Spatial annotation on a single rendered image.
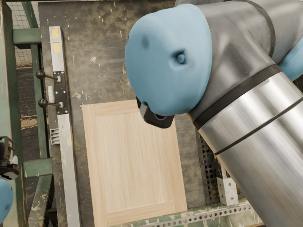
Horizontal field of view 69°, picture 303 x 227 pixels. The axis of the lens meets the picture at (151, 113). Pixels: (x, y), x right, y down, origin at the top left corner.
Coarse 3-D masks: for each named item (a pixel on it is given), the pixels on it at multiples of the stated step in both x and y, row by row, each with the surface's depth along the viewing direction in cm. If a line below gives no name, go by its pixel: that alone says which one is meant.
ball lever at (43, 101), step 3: (42, 99) 89; (45, 99) 90; (39, 102) 88; (42, 102) 88; (45, 102) 89; (60, 102) 99; (63, 102) 100; (39, 105) 89; (42, 105) 89; (45, 105) 89; (57, 105) 97; (60, 105) 99; (63, 105) 99
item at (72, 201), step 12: (60, 36) 104; (60, 48) 104; (60, 60) 103; (60, 120) 100; (60, 132) 100; (60, 144) 99; (72, 144) 101; (72, 156) 99; (72, 168) 99; (72, 180) 98; (72, 192) 97; (72, 204) 97; (72, 216) 96
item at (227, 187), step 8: (216, 160) 110; (216, 168) 112; (224, 168) 107; (216, 176) 113; (224, 176) 106; (224, 184) 106; (232, 184) 106; (224, 192) 106; (232, 192) 106; (224, 200) 107; (232, 200) 106
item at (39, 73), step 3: (36, 72) 90; (39, 72) 90; (42, 72) 90; (36, 75) 90; (39, 75) 90; (42, 75) 90; (45, 75) 91; (48, 75) 95; (39, 78) 91; (42, 78) 91; (51, 78) 97; (54, 78) 98; (57, 78) 99; (60, 78) 101; (57, 81) 100; (60, 81) 101
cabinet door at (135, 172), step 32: (96, 128) 104; (128, 128) 107; (160, 128) 110; (96, 160) 103; (128, 160) 105; (160, 160) 108; (96, 192) 101; (128, 192) 104; (160, 192) 106; (96, 224) 100
